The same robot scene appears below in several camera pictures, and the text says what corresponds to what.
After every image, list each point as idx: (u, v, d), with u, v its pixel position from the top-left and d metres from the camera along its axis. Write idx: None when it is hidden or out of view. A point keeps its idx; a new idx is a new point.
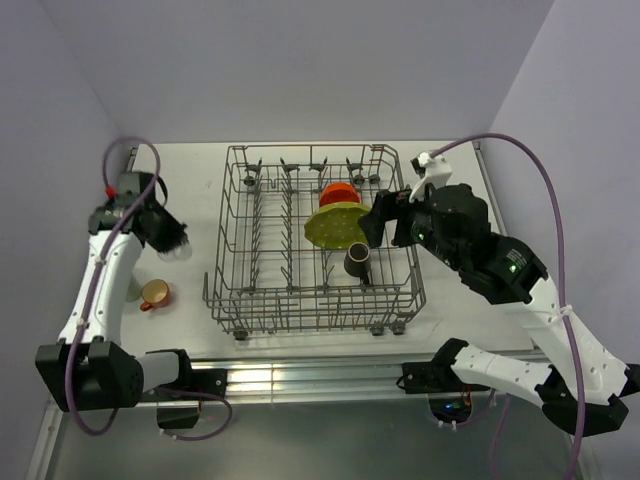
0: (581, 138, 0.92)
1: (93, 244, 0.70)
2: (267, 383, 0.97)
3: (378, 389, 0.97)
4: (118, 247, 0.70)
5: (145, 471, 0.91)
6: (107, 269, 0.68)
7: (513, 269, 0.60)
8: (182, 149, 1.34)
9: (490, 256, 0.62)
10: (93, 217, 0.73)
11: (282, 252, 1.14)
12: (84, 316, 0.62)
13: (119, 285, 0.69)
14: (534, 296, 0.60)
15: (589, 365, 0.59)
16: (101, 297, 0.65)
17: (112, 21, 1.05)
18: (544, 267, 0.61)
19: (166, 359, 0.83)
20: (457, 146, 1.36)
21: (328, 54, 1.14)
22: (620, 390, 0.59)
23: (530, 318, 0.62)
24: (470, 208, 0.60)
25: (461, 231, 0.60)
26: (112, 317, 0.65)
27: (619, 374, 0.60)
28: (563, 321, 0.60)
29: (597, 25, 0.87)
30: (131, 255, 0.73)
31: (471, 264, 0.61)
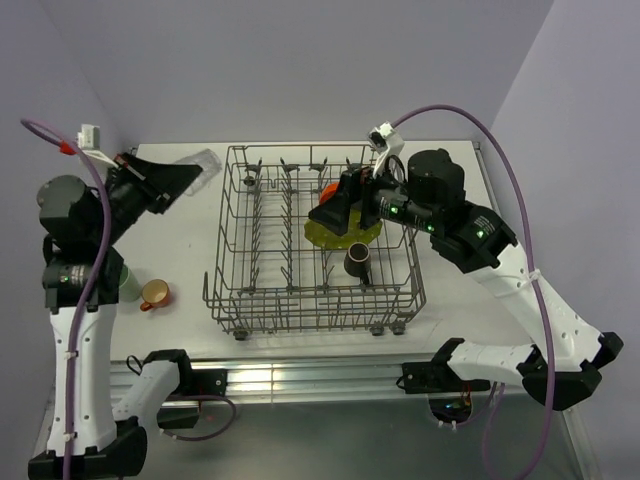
0: (581, 138, 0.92)
1: (57, 328, 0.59)
2: (267, 383, 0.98)
3: (378, 389, 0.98)
4: (88, 331, 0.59)
5: (145, 471, 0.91)
6: (81, 363, 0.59)
7: (480, 235, 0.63)
8: (182, 149, 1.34)
9: (462, 224, 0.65)
10: (48, 290, 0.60)
11: (282, 252, 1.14)
12: (69, 427, 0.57)
13: (100, 376, 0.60)
14: (502, 261, 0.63)
15: (560, 331, 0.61)
16: (82, 399, 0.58)
17: (112, 21, 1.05)
18: (512, 233, 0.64)
19: (167, 370, 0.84)
20: (457, 147, 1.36)
21: (328, 53, 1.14)
22: (593, 356, 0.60)
23: (499, 283, 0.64)
24: (448, 175, 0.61)
25: (437, 198, 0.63)
26: (100, 414, 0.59)
27: (592, 340, 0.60)
28: (532, 285, 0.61)
29: (596, 25, 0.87)
30: (107, 329, 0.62)
31: (443, 231, 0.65)
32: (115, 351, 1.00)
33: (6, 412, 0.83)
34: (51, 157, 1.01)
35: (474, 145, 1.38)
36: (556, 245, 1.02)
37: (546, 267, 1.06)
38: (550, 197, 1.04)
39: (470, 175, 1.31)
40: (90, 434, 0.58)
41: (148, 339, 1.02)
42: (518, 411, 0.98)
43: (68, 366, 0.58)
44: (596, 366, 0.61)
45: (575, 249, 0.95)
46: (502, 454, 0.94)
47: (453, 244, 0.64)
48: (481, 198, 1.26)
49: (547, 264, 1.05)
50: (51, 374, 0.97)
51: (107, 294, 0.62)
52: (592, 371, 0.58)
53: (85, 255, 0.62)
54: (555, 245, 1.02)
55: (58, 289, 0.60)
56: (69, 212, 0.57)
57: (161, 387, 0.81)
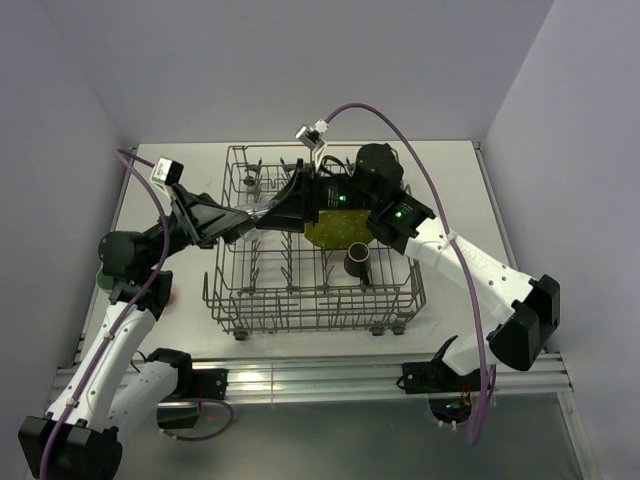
0: (581, 139, 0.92)
1: (107, 314, 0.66)
2: (267, 383, 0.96)
3: (378, 389, 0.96)
4: (130, 323, 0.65)
5: (145, 471, 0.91)
6: (113, 345, 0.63)
7: (399, 215, 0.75)
8: (183, 149, 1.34)
9: (393, 208, 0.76)
10: (116, 286, 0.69)
11: (282, 252, 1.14)
12: (75, 394, 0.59)
13: (121, 366, 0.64)
14: (421, 232, 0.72)
15: (487, 279, 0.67)
16: (98, 375, 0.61)
17: (112, 21, 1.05)
18: (429, 209, 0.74)
19: (157, 379, 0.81)
20: (456, 147, 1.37)
21: (329, 53, 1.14)
22: (524, 296, 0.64)
23: (425, 251, 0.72)
24: (390, 172, 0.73)
25: (378, 189, 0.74)
26: (105, 399, 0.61)
27: (520, 283, 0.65)
28: (451, 244, 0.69)
29: (597, 24, 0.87)
30: (143, 333, 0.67)
31: (377, 217, 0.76)
32: None
33: (8, 410, 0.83)
34: (51, 156, 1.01)
35: (474, 145, 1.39)
36: (556, 245, 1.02)
37: (546, 268, 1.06)
38: (550, 197, 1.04)
39: (470, 176, 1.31)
40: (88, 409, 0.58)
41: (147, 339, 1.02)
42: (518, 411, 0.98)
43: (102, 343, 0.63)
44: (534, 308, 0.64)
45: (574, 249, 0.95)
46: (502, 454, 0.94)
47: (383, 227, 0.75)
48: (481, 198, 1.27)
49: (547, 264, 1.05)
50: (52, 374, 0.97)
51: (154, 307, 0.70)
52: (522, 307, 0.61)
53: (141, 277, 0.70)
54: (556, 244, 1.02)
55: (121, 289, 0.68)
56: (125, 269, 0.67)
57: (154, 396, 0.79)
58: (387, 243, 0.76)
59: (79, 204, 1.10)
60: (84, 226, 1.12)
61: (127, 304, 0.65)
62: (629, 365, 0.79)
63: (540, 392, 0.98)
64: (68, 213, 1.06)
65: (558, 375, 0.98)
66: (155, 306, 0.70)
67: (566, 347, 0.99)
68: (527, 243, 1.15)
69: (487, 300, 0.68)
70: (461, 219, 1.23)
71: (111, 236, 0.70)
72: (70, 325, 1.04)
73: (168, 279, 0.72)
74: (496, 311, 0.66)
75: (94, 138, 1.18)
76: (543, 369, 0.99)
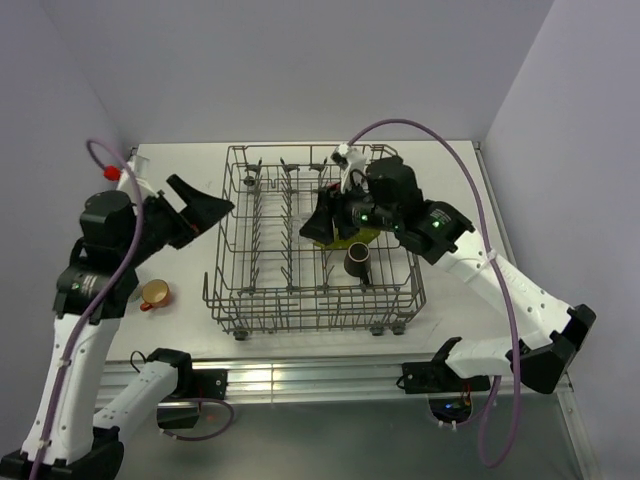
0: (581, 139, 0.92)
1: (58, 332, 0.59)
2: (267, 383, 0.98)
3: (378, 389, 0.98)
4: (85, 343, 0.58)
5: (144, 470, 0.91)
6: (71, 372, 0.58)
7: (436, 225, 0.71)
8: (182, 149, 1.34)
9: (424, 218, 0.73)
10: (59, 291, 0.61)
11: (282, 252, 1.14)
12: (46, 433, 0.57)
13: (88, 389, 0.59)
14: (459, 247, 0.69)
15: (526, 305, 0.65)
16: (64, 409, 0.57)
17: (110, 21, 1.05)
18: (468, 220, 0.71)
19: (157, 380, 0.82)
20: (456, 146, 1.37)
21: (328, 53, 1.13)
22: (564, 327, 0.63)
23: (463, 268, 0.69)
24: (399, 175, 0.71)
25: (393, 197, 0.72)
26: (79, 427, 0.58)
27: (559, 312, 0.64)
28: (491, 265, 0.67)
29: (598, 24, 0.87)
30: (104, 342, 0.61)
31: (404, 226, 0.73)
32: (114, 350, 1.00)
33: (6, 411, 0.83)
34: (51, 157, 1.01)
35: (474, 145, 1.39)
36: (557, 245, 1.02)
37: (546, 267, 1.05)
38: (550, 197, 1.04)
39: (470, 175, 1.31)
40: (63, 447, 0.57)
41: (147, 339, 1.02)
42: (519, 411, 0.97)
43: (58, 373, 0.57)
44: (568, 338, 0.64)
45: (574, 248, 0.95)
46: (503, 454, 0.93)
47: (416, 235, 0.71)
48: (480, 198, 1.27)
49: (547, 264, 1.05)
50: None
51: (112, 310, 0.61)
52: (562, 341, 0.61)
53: (101, 270, 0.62)
54: (556, 244, 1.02)
55: (67, 294, 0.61)
56: (107, 221, 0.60)
57: (154, 396, 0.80)
58: (418, 252, 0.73)
59: (78, 205, 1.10)
60: None
61: (78, 319, 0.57)
62: (628, 364, 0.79)
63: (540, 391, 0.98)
64: (67, 214, 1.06)
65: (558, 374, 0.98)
66: (111, 306, 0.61)
67: None
68: (527, 243, 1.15)
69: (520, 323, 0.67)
70: None
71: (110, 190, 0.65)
72: None
73: (129, 272, 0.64)
74: (529, 338, 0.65)
75: (93, 138, 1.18)
76: None
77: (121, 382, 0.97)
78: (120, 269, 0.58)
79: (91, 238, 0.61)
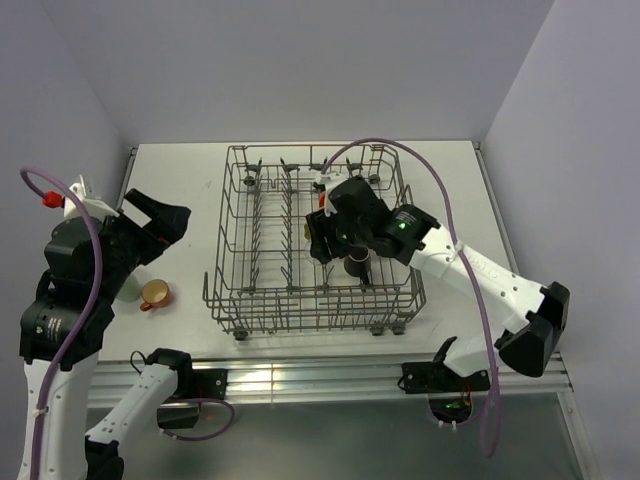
0: (581, 139, 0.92)
1: (31, 378, 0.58)
2: (267, 383, 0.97)
3: (378, 389, 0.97)
4: (60, 388, 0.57)
5: (144, 471, 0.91)
6: (50, 417, 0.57)
7: (402, 227, 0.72)
8: (182, 149, 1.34)
9: (390, 222, 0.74)
10: (23, 335, 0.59)
11: (282, 252, 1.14)
12: (34, 477, 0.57)
13: (70, 430, 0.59)
14: (427, 244, 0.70)
15: (499, 291, 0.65)
16: (49, 453, 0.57)
17: (110, 22, 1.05)
18: (432, 218, 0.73)
19: (157, 386, 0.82)
20: (457, 146, 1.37)
21: (328, 53, 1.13)
22: (537, 306, 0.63)
23: (433, 263, 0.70)
24: (356, 189, 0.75)
25: (355, 210, 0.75)
26: (67, 466, 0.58)
27: (532, 292, 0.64)
28: (459, 256, 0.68)
29: (598, 25, 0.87)
30: (82, 380, 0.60)
31: (371, 234, 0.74)
32: (114, 350, 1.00)
33: (6, 411, 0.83)
34: (51, 156, 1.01)
35: (474, 145, 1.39)
36: (556, 245, 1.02)
37: (546, 268, 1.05)
38: (550, 198, 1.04)
39: (470, 175, 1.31)
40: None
41: (147, 339, 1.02)
42: (519, 412, 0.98)
43: (37, 421, 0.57)
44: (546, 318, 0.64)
45: (574, 249, 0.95)
46: (503, 454, 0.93)
47: (386, 239, 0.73)
48: (480, 198, 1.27)
49: (547, 264, 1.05)
50: None
51: (83, 349, 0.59)
52: (538, 320, 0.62)
53: (70, 306, 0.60)
54: (556, 244, 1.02)
55: (33, 340, 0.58)
56: (73, 251, 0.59)
57: (154, 402, 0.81)
58: (393, 257, 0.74)
59: None
60: None
61: (49, 366, 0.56)
62: (628, 364, 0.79)
63: (540, 391, 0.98)
64: None
65: (558, 374, 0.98)
66: (83, 343, 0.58)
67: (565, 347, 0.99)
68: (527, 243, 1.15)
69: (497, 309, 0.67)
70: (461, 218, 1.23)
71: (73, 219, 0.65)
72: None
73: (103, 304, 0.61)
74: (507, 322, 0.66)
75: (93, 138, 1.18)
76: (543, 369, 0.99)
77: (120, 382, 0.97)
78: (86, 307, 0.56)
79: (59, 269, 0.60)
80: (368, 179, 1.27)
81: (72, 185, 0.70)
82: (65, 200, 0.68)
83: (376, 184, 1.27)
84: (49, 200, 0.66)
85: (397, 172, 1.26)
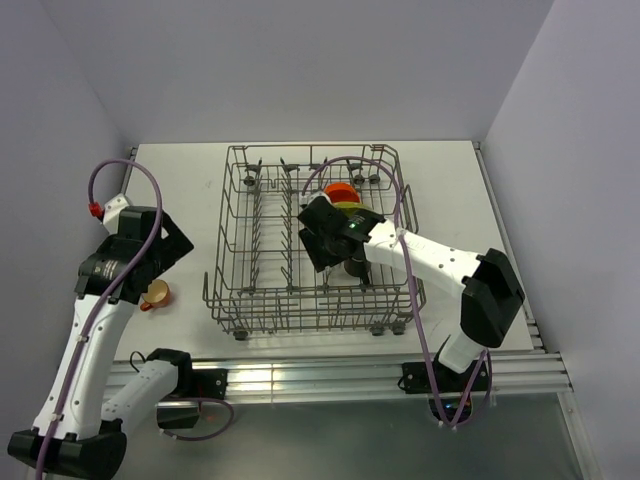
0: (582, 138, 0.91)
1: (78, 312, 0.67)
2: (267, 383, 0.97)
3: (378, 389, 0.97)
4: (103, 321, 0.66)
5: (145, 471, 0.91)
6: (89, 347, 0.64)
7: (352, 226, 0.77)
8: (183, 149, 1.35)
9: (345, 223, 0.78)
10: (83, 273, 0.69)
11: (282, 252, 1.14)
12: (59, 408, 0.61)
13: (101, 367, 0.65)
14: (373, 236, 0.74)
15: (436, 264, 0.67)
16: (78, 383, 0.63)
17: (110, 21, 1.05)
18: (379, 215, 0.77)
19: (158, 375, 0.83)
20: (456, 146, 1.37)
21: (329, 53, 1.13)
22: (474, 270, 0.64)
23: (380, 254, 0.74)
24: (315, 203, 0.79)
25: (316, 223, 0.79)
26: (90, 403, 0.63)
27: (468, 260, 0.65)
28: (400, 241, 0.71)
29: (599, 23, 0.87)
30: (120, 324, 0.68)
31: (329, 238, 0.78)
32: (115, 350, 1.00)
33: (7, 412, 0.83)
34: (51, 155, 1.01)
35: (474, 145, 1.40)
36: (556, 244, 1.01)
37: (546, 268, 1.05)
38: (550, 197, 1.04)
39: (470, 174, 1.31)
40: (75, 421, 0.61)
41: (148, 339, 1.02)
42: (519, 412, 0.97)
43: (77, 348, 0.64)
44: (487, 281, 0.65)
45: (575, 249, 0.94)
46: (503, 454, 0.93)
47: (342, 241, 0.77)
48: (480, 197, 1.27)
49: (546, 264, 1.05)
50: (52, 374, 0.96)
51: (131, 294, 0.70)
52: (472, 282, 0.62)
53: (123, 256, 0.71)
54: (556, 244, 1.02)
55: (89, 278, 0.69)
56: (141, 217, 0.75)
57: (156, 391, 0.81)
58: (349, 256, 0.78)
59: (79, 204, 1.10)
60: (84, 226, 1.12)
61: (99, 298, 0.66)
62: (628, 364, 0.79)
63: (541, 391, 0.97)
64: (68, 213, 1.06)
65: (559, 374, 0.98)
66: (128, 290, 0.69)
67: (565, 347, 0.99)
68: (527, 243, 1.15)
69: (444, 283, 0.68)
70: (461, 218, 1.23)
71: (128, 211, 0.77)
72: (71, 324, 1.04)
73: (146, 264, 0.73)
74: (454, 293, 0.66)
75: (94, 138, 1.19)
76: (544, 368, 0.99)
77: (121, 381, 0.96)
78: (145, 246, 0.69)
79: (127, 231, 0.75)
80: (368, 178, 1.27)
81: (118, 198, 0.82)
82: (105, 212, 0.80)
83: (376, 184, 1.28)
84: (93, 210, 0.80)
85: (397, 172, 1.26)
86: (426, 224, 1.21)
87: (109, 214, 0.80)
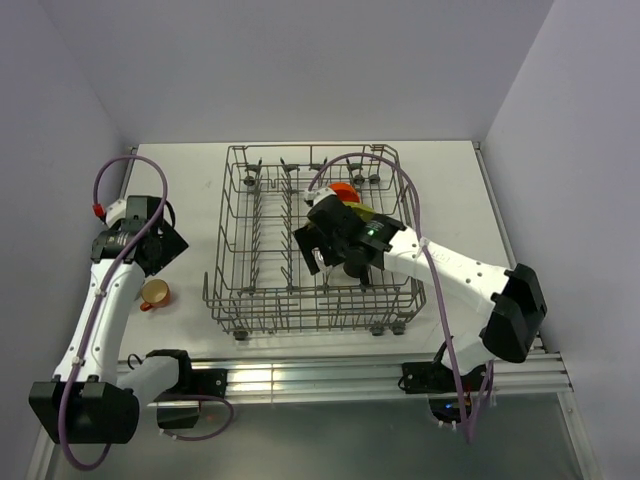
0: (583, 138, 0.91)
1: (95, 273, 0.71)
2: (266, 383, 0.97)
3: (378, 389, 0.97)
4: (119, 278, 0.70)
5: (145, 472, 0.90)
6: (107, 300, 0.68)
7: (371, 233, 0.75)
8: (183, 149, 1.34)
9: (363, 229, 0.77)
10: (98, 242, 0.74)
11: (282, 252, 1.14)
12: (81, 353, 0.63)
13: (118, 320, 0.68)
14: (394, 245, 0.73)
15: (464, 278, 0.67)
16: (99, 331, 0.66)
17: (110, 22, 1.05)
18: (398, 222, 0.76)
19: (165, 363, 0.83)
20: (457, 146, 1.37)
21: (328, 54, 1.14)
22: (503, 287, 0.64)
23: (401, 262, 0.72)
24: (327, 204, 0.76)
25: (331, 225, 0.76)
26: (109, 352, 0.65)
27: (496, 276, 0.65)
28: (424, 252, 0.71)
29: (598, 25, 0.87)
30: (134, 285, 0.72)
31: (345, 243, 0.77)
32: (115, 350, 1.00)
33: (7, 412, 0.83)
34: (50, 156, 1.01)
35: (474, 144, 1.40)
36: (556, 244, 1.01)
37: (546, 268, 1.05)
38: (550, 197, 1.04)
39: (470, 175, 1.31)
40: (97, 365, 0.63)
41: (148, 339, 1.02)
42: (519, 412, 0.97)
43: (96, 300, 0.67)
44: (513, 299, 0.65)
45: (575, 249, 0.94)
46: (503, 454, 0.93)
47: (359, 247, 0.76)
48: (480, 197, 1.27)
49: (546, 265, 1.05)
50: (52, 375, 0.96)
51: (140, 260, 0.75)
52: (502, 299, 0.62)
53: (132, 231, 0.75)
54: (556, 243, 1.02)
55: (104, 247, 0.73)
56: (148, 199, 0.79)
57: (162, 379, 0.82)
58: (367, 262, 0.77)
59: (79, 204, 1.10)
60: (84, 226, 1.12)
61: (115, 259, 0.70)
62: (628, 364, 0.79)
63: (540, 391, 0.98)
64: (68, 213, 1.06)
65: (559, 374, 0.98)
66: (140, 257, 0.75)
67: (565, 347, 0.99)
68: (527, 243, 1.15)
69: (468, 298, 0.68)
70: (462, 218, 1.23)
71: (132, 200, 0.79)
72: (72, 324, 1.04)
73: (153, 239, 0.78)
74: (480, 309, 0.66)
75: (94, 139, 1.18)
76: (543, 369, 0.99)
77: None
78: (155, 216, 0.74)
79: (133, 212, 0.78)
80: (368, 179, 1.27)
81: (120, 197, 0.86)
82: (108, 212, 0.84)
83: (376, 184, 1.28)
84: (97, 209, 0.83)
85: (397, 172, 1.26)
86: (426, 224, 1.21)
87: (112, 213, 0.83)
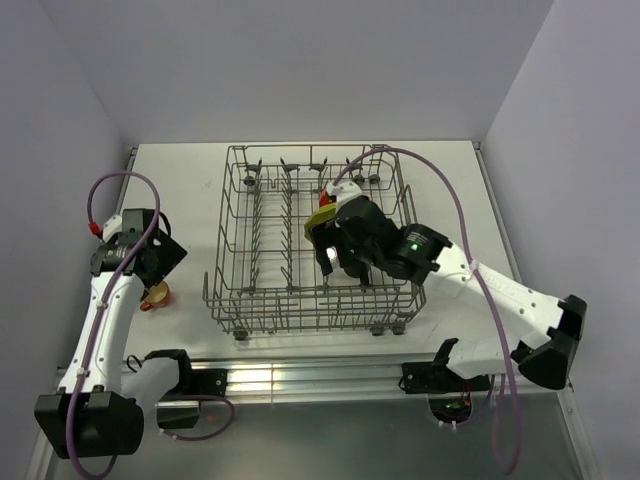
0: (582, 138, 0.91)
1: (96, 286, 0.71)
2: (267, 383, 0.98)
3: (378, 389, 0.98)
4: (120, 289, 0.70)
5: (145, 471, 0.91)
6: (109, 312, 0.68)
7: (414, 248, 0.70)
8: (182, 149, 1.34)
9: (403, 242, 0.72)
10: (96, 256, 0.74)
11: (282, 252, 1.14)
12: (85, 364, 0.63)
13: (120, 330, 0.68)
14: (440, 264, 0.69)
15: (518, 308, 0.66)
16: (102, 342, 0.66)
17: (110, 22, 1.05)
18: (444, 237, 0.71)
19: (165, 364, 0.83)
20: (456, 146, 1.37)
21: (328, 54, 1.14)
22: (558, 321, 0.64)
23: (447, 282, 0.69)
24: (367, 214, 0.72)
25: (365, 232, 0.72)
26: (114, 362, 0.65)
27: (551, 307, 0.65)
28: (475, 275, 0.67)
29: (599, 25, 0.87)
30: (134, 296, 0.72)
31: (383, 255, 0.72)
32: None
33: (7, 412, 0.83)
34: (50, 155, 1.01)
35: (474, 145, 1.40)
36: (556, 245, 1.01)
37: (546, 268, 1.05)
38: (550, 197, 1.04)
39: (470, 175, 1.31)
40: (102, 375, 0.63)
41: (148, 339, 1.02)
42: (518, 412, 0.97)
43: (97, 311, 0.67)
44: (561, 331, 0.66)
45: (574, 250, 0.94)
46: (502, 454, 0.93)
47: (398, 262, 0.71)
48: (480, 197, 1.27)
49: (546, 264, 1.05)
50: (52, 374, 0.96)
51: (140, 271, 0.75)
52: (559, 336, 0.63)
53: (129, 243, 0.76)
54: (556, 243, 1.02)
55: (102, 260, 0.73)
56: (143, 212, 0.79)
57: (163, 381, 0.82)
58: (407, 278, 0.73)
59: (79, 204, 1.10)
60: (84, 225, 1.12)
61: (115, 271, 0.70)
62: (627, 364, 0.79)
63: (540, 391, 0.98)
64: (68, 213, 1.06)
65: None
66: (140, 269, 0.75)
67: None
68: (527, 243, 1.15)
69: (515, 326, 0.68)
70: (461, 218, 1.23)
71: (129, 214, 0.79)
72: (71, 324, 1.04)
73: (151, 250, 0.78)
74: (529, 339, 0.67)
75: (94, 139, 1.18)
76: None
77: None
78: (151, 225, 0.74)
79: (129, 225, 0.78)
80: (367, 178, 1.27)
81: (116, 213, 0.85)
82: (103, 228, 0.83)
83: (376, 184, 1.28)
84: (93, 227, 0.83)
85: (397, 172, 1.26)
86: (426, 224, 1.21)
87: (107, 229, 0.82)
